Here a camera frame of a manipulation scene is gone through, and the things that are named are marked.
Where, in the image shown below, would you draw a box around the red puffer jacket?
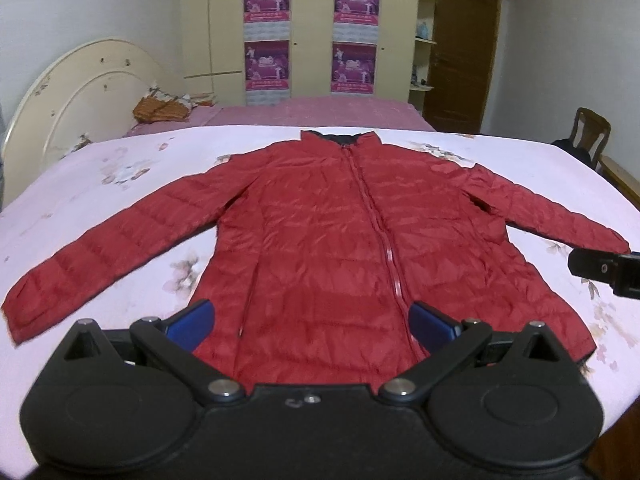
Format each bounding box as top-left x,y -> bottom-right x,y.
2,131 -> 629,386

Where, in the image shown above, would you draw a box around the brown wooden chair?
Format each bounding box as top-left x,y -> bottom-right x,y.
552,107 -> 612,169

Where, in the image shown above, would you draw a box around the pink checked bed sheet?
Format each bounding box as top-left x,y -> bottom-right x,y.
127,94 -> 434,136

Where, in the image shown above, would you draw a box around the orange folded cloth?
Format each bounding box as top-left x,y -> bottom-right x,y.
132,87 -> 196,124

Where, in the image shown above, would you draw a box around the cream corner shelf unit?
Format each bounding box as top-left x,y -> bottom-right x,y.
409,0 -> 439,113

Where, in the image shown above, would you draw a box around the cream wooden headboard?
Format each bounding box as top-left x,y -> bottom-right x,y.
1,39 -> 186,205

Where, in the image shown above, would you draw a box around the brown wooden door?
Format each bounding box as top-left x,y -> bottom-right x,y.
423,0 -> 500,133

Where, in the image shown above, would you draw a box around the lower right purple poster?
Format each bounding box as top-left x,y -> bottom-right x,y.
331,42 -> 376,96

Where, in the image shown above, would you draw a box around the lower left purple poster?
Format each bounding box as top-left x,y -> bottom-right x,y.
244,40 -> 290,91

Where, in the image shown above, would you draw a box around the cream yellow wardrobe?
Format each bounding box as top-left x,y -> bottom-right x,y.
180,0 -> 418,105

